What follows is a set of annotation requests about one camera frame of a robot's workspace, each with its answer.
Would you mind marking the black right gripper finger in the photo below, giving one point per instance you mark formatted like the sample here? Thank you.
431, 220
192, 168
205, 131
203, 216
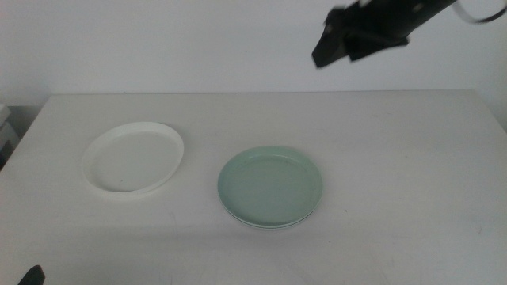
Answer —
374, 46
330, 43

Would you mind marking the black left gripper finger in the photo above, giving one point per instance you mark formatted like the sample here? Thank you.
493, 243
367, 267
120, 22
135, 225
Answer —
33, 276

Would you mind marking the pale green shallow bowl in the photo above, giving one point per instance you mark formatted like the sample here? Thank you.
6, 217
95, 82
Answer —
269, 184

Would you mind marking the white shallow bowl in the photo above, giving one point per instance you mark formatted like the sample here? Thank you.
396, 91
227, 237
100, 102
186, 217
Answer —
134, 160

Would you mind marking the grey shallow bowl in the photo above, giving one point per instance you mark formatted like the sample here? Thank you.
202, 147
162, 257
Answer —
269, 226

